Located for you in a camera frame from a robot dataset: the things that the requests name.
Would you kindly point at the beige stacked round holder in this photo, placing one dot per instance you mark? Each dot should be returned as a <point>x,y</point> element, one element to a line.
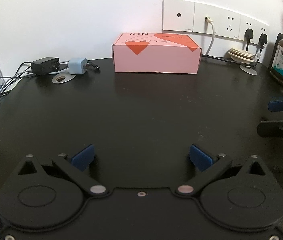
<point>244,58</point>

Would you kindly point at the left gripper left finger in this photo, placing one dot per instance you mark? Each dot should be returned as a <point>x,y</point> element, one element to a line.
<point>73,168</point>

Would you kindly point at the black power adapter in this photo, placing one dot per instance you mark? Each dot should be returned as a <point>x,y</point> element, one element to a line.
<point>45,65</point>

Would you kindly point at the pink cardboard box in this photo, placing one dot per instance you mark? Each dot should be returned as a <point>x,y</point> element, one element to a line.
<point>156,53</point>

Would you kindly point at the black plug right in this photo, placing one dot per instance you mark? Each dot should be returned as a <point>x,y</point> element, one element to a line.
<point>263,39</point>

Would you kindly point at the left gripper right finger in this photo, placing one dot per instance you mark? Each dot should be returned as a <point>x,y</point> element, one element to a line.
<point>210,168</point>

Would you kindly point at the light blue usb charger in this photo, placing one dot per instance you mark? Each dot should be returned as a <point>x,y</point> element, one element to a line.
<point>77,66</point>

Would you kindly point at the white wall socket panel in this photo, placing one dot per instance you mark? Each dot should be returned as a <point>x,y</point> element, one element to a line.
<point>194,17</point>

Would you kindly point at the silver desk grommet left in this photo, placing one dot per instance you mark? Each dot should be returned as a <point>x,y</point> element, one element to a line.
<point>62,78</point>

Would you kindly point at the black plug left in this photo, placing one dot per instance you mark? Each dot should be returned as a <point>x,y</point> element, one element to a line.
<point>248,35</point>

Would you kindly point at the black plug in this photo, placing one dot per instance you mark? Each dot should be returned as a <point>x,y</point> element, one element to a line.
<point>263,39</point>
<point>248,35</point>

